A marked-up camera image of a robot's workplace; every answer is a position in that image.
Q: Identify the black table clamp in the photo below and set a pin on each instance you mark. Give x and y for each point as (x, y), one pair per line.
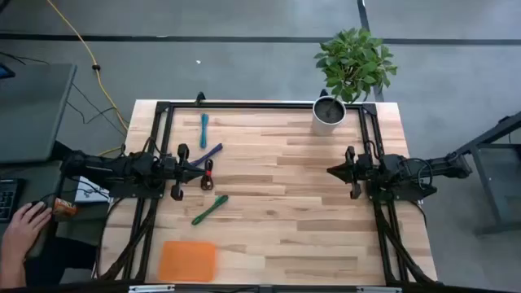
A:
(324, 93)
(199, 97)

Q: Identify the black computer mouse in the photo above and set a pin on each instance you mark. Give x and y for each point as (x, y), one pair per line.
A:
(48, 203)

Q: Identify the white round plant pot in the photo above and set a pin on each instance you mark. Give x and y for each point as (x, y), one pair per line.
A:
(325, 128)

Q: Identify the black device with blue lights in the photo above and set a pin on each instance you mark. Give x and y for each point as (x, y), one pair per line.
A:
(5, 72)

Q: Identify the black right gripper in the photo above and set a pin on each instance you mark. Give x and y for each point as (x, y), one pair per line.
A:
(362, 171)

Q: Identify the white cardboard box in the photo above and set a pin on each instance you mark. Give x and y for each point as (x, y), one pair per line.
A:
(87, 191)

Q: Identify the green leafy plant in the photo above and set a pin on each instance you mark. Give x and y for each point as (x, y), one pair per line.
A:
(354, 61)

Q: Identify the grey desk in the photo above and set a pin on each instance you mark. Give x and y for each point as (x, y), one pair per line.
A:
(32, 110)

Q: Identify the black keyboard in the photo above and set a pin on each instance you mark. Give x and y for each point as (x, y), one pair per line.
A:
(7, 199)

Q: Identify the dark metal side table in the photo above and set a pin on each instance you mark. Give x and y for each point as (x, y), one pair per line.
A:
(484, 183)

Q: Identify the silver metal bracket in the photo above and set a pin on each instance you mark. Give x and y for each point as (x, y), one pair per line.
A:
(150, 289)
(378, 289)

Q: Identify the person's hand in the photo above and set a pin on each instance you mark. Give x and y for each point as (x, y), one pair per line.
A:
(24, 232)

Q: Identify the orange translucent plastic bin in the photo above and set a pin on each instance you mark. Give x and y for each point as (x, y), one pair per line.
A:
(187, 262)

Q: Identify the black aluminium rig frame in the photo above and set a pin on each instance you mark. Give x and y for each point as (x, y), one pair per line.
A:
(264, 105)

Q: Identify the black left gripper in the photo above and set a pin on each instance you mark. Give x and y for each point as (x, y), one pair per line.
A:
(171, 169)

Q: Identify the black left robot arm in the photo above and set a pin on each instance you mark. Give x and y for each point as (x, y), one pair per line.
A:
(102, 167)

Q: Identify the orange snack bag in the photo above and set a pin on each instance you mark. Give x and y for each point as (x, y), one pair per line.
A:
(64, 207)

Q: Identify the person's forearm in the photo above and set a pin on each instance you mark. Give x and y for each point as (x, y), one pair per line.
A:
(11, 272)

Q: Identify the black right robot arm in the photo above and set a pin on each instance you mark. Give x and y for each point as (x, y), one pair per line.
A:
(407, 169)

